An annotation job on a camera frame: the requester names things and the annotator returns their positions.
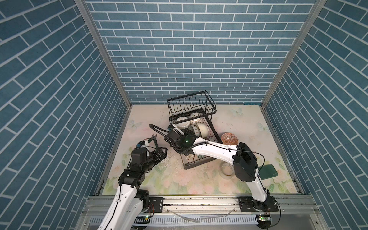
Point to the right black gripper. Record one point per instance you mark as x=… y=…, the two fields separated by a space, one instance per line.
x=186 y=132

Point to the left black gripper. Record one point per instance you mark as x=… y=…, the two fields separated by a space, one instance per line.
x=162 y=156

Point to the plain white ceramic bowl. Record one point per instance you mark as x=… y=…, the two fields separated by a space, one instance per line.
x=182 y=122

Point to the cream ceramic bowl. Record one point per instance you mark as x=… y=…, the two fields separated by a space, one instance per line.
x=203 y=129

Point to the red floral patterned bowl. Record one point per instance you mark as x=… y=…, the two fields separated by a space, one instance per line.
x=229 y=139

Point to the green rimmed striped bowl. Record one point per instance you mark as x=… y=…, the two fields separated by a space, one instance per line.
x=195 y=130

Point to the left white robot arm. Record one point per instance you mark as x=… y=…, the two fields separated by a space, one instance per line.
x=129 y=200

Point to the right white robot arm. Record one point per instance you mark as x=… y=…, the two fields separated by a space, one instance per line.
x=239 y=156

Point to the left controller board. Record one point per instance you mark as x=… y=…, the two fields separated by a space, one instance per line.
x=142 y=221

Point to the controller board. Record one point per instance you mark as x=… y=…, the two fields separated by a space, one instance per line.
x=263 y=221
x=142 y=221

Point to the green sponge pad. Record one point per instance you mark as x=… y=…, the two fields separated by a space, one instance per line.
x=267 y=171

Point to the right controller board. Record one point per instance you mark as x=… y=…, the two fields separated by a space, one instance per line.
x=263 y=221

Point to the green handled pliers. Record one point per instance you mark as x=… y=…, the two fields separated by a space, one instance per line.
x=152 y=139

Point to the black wire dish rack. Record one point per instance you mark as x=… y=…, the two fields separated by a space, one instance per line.
x=200 y=102

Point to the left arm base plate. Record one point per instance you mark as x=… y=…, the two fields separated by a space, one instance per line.
x=156 y=204

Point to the white cable tie strip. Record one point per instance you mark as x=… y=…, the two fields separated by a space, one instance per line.
x=200 y=219

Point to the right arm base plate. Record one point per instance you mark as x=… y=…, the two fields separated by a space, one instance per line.
x=248 y=204

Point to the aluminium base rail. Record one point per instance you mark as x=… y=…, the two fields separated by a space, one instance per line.
x=222 y=204

